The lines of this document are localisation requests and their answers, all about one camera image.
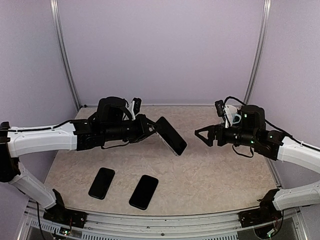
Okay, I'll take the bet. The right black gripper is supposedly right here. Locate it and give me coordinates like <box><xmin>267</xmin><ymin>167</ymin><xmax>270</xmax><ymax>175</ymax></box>
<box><xmin>194</xmin><ymin>122</ymin><xmax>258</xmax><ymax>147</ymax></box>

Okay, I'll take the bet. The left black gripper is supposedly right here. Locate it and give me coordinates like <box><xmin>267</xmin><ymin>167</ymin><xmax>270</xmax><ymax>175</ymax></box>
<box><xmin>103</xmin><ymin>113</ymin><xmax>161</xmax><ymax>143</ymax></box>

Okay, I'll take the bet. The clear phone case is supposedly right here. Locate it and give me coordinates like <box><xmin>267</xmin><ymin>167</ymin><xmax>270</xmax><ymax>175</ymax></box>
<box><xmin>153</xmin><ymin>116</ymin><xmax>188</xmax><ymax>157</ymax></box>

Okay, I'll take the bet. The black phone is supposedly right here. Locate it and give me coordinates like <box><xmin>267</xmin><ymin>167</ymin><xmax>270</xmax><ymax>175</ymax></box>
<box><xmin>88</xmin><ymin>167</ymin><xmax>115</xmax><ymax>200</ymax></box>
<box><xmin>128</xmin><ymin>175</ymin><xmax>159</xmax><ymax>211</ymax></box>

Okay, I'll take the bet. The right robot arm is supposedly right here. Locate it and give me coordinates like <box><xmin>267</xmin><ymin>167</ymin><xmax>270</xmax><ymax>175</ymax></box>
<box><xmin>194</xmin><ymin>100</ymin><xmax>320</xmax><ymax>222</ymax></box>

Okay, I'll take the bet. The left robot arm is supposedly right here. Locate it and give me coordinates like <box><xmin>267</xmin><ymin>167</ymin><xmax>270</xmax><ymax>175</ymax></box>
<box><xmin>0</xmin><ymin>96</ymin><xmax>157</xmax><ymax>223</ymax></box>

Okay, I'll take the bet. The light blue mug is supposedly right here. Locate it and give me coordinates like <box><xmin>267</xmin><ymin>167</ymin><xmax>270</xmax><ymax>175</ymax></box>
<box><xmin>232</xmin><ymin>113</ymin><xmax>242</xmax><ymax>125</ymax></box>

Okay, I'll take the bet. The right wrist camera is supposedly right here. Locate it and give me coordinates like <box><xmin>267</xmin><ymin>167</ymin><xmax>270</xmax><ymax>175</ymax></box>
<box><xmin>214</xmin><ymin>100</ymin><xmax>238</xmax><ymax>128</ymax></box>

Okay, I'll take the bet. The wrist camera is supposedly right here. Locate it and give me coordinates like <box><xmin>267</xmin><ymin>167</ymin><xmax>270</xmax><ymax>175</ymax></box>
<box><xmin>128</xmin><ymin>97</ymin><xmax>142</xmax><ymax>120</ymax></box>
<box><xmin>214</xmin><ymin>100</ymin><xmax>238</xmax><ymax>128</ymax></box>

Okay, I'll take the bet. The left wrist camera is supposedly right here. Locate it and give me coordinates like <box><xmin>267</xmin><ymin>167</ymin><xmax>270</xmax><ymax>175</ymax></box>
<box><xmin>128</xmin><ymin>97</ymin><xmax>142</xmax><ymax>120</ymax></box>

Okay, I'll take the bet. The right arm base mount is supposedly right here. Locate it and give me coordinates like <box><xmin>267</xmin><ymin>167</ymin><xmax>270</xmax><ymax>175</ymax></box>
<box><xmin>238</xmin><ymin>208</ymin><xmax>283</xmax><ymax>228</ymax></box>

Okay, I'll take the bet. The front aluminium rail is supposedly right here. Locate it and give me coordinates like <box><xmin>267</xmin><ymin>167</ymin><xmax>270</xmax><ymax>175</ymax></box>
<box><xmin>16</xmin><ymin>205</ymin><xmax>308</xmax><ymax>240</ymax></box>

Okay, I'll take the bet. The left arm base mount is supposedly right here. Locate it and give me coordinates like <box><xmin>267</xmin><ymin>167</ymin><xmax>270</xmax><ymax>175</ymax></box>
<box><xmin>43</xmin><ymin>208</ymin><xmax>88</xmax><ymax>229</ymax></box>

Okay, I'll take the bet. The right aluminium frame post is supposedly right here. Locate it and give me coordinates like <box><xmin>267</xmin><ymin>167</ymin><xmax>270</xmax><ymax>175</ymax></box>
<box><xmin>243</xmin><ymin>0</ymin><xmax>272</xmax><ymax>104</ymax></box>

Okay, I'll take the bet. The aluminium frame post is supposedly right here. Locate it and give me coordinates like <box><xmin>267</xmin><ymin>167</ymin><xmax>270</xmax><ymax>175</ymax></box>
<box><xmin>243</xmin><ymin>0</ymin><xmax>272</xmax><ymax>104</ymax></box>
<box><xmin>50</xmin><ymin>0</ymin><xmax>82</xmax><ymax>111</ymax></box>

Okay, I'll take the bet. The left aluminium frame post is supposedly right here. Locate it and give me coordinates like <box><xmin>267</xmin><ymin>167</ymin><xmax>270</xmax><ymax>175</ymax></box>
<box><xmin>50</xmin><ymin>0</ymin><xmax>82</xmax><ymax>111</ymax></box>

